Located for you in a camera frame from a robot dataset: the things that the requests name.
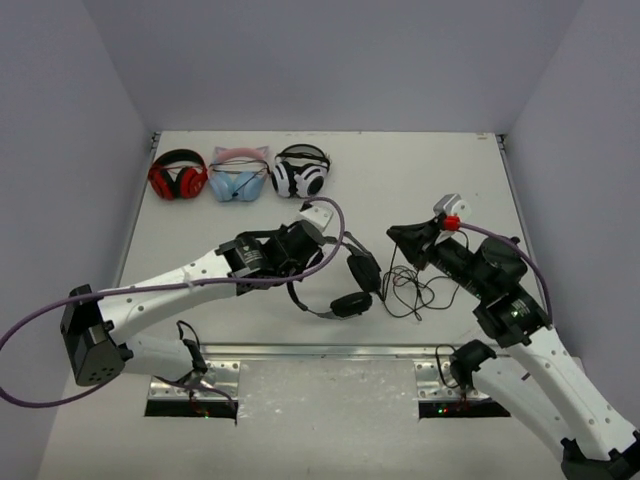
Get metal table edge rail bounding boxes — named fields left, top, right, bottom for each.
left=194, top=342, right=511, bottom=359

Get white black striped headphones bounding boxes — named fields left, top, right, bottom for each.
left=270, top=143, right=331, bottom=198

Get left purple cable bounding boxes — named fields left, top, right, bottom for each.
left=0, top=197, right=347, bottom=409

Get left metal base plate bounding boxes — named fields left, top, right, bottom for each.
left=147, top=358, right=241, bottom=402

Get purple cable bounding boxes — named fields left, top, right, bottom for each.
left=0, top=197, right=347, bottom=409
left=459, top=223, right=554, bottom=321

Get blue pink cat-ear headphones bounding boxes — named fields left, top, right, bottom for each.
left=207, top=146, right=270, bottom=202

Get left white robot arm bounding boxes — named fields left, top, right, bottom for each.
left=60, top=220, right=325, bottom=387

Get black headset with cable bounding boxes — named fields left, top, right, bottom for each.
left=287, top=232, right=458, bottom=321

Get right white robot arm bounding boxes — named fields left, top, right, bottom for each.
left=387, top=214, right=639, bottom=479

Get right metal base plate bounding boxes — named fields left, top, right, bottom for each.
left=413, top=358, right=468, bottom=402

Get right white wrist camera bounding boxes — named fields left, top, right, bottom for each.
left=433, top=193, right=472, bottom=232

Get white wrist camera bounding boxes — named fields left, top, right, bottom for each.
left=433, top=193, right=472, bottom=232
left=296, top=202, right=334, bottom=233

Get red black headphones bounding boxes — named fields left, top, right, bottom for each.
left=147, top=149, right=208, bottom=201

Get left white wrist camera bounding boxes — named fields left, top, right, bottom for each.
left=296, top=202, right=334, bottom=233

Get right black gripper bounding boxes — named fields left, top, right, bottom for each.
left=386, top=217, right=489, bottom=300

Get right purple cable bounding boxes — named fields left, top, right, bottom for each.
left=459, top=223, right=554, bottom=321

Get metal base plate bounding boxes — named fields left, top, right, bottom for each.
left=147, top=358, right=241, bottom=402
left=413, top=358, right=468, bottom=402

